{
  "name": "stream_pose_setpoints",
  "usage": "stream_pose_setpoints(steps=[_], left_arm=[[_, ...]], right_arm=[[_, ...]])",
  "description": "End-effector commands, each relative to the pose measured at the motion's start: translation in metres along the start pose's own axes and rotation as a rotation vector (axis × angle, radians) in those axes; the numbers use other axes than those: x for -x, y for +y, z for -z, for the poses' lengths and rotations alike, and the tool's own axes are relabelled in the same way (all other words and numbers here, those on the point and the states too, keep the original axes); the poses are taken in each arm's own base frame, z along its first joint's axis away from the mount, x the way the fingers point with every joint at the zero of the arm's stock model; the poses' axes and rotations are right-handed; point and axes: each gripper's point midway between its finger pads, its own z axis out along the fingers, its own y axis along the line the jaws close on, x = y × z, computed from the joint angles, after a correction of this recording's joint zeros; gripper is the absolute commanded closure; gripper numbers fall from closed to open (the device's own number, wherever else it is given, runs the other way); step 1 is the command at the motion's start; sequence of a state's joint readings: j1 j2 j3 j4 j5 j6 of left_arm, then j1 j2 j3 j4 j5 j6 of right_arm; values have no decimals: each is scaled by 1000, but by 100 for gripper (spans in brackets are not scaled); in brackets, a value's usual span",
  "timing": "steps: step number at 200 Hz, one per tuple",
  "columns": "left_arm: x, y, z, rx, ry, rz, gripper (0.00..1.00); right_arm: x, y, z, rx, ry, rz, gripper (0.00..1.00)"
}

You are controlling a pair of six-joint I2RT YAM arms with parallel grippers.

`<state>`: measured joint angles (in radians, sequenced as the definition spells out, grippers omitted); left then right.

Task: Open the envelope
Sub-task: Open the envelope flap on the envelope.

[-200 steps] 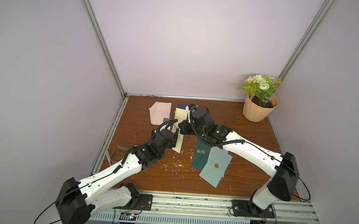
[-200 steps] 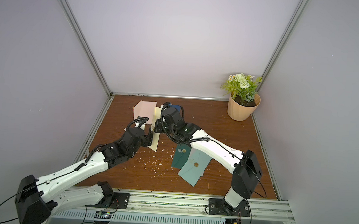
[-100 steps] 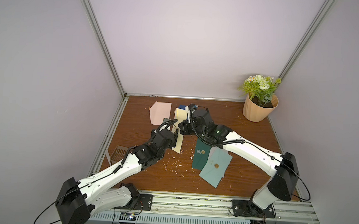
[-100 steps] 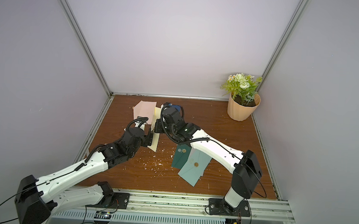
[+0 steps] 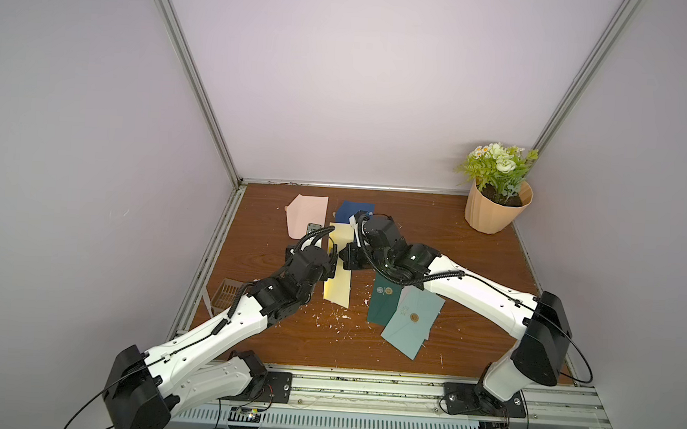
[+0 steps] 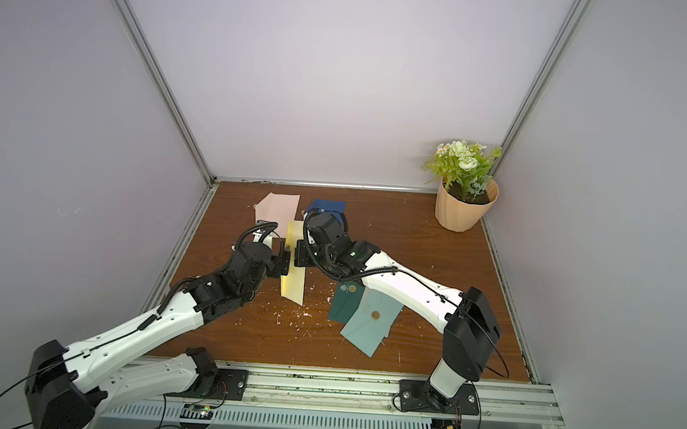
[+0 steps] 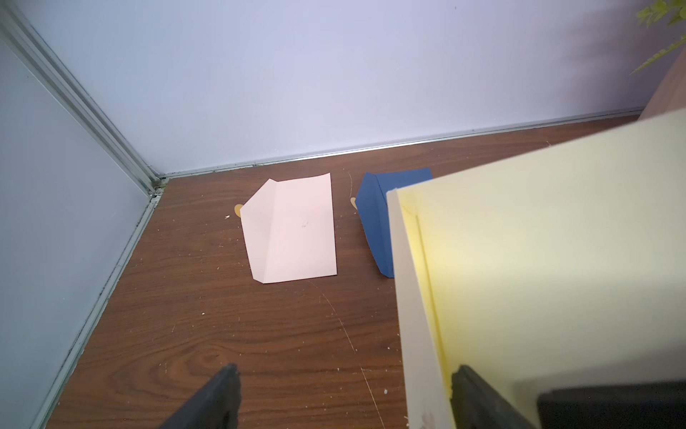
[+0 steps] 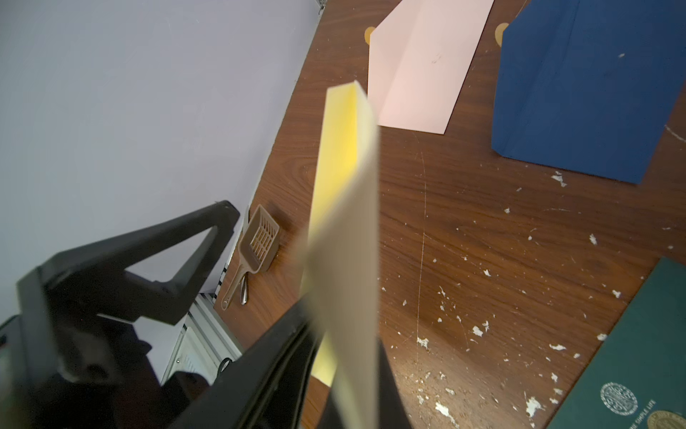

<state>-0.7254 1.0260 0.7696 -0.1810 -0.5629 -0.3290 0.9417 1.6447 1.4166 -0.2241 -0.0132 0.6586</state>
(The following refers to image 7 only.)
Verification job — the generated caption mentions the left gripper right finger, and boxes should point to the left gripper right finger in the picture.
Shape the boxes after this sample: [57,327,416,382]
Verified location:
[450,366,535,429]

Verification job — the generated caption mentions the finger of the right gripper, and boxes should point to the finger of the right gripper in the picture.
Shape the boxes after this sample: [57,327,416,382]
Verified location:
[537,381,685,428]

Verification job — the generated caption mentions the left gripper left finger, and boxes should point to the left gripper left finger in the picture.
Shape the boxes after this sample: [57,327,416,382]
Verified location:
[159,364,241,429]

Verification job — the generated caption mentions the cream yellow envelope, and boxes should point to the cream yellow envelope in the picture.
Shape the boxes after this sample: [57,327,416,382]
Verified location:
[387,110,685,428]

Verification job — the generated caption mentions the pink envelope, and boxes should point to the pink envelope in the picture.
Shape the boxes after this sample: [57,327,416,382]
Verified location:
[240,173,338,284]

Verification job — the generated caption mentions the navy blue envelope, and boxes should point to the navy blue envelope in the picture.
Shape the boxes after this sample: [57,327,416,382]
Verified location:
[356,168,432,278]

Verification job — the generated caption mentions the ribbed terracotta plant pot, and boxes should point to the ribbed terracotta plant pot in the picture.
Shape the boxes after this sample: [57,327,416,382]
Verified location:
[639,49,686,120]

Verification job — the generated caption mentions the green plant white flowers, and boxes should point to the green plant white flowers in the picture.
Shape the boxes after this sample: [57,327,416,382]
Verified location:
[630,0,686,75]

